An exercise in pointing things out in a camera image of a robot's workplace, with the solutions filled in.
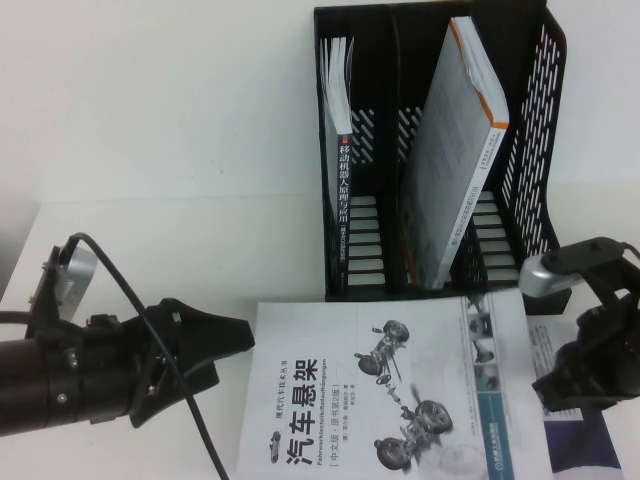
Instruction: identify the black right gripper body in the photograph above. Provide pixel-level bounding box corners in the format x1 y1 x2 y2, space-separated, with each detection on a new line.
547 287 640 401

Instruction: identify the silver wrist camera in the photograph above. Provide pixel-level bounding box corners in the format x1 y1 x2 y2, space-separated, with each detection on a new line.
52 244 99 322
519 254 587 302

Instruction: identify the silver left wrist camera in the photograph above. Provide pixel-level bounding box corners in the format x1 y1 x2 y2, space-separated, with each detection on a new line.
52 244 99 322

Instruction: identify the black left camera bracket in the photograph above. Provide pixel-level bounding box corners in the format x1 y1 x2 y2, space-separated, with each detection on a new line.
28 243 67 334

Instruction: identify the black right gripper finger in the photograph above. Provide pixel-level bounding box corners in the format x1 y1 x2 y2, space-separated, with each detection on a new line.
531 369 574 409
568 382 610 417

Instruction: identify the black left camera cable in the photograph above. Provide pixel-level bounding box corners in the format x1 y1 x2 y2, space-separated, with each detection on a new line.
63 231 232 480

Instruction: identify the dark spine robotics book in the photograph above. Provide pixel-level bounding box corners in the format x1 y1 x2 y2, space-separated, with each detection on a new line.
318 36 357 282

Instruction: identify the black camera bracket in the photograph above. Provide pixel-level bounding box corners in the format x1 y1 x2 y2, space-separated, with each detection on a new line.
28 243 67 334
541 238 640 304

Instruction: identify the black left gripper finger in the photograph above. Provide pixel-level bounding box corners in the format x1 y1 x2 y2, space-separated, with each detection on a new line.
194 304 257 360
163 359 222 402

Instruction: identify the white book with orange edge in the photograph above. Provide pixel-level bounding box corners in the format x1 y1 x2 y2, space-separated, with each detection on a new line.
401 16 512 292

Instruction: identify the black mesh book stand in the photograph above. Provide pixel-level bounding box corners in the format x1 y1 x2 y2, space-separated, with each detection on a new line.
312 4 570 317

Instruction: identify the book with blue-suited man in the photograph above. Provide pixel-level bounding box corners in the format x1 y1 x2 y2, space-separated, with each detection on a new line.
523 312 627 480

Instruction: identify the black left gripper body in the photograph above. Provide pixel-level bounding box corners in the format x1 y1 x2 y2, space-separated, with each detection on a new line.
77 297 221 430

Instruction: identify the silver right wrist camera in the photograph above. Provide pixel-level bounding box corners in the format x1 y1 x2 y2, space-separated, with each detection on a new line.
519 254 587 302

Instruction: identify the black right camera bracket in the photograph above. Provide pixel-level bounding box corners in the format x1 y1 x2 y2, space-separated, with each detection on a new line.
541 238 640 304

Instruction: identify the white car suspension book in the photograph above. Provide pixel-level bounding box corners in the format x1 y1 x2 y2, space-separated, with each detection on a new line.
236 289 550 480

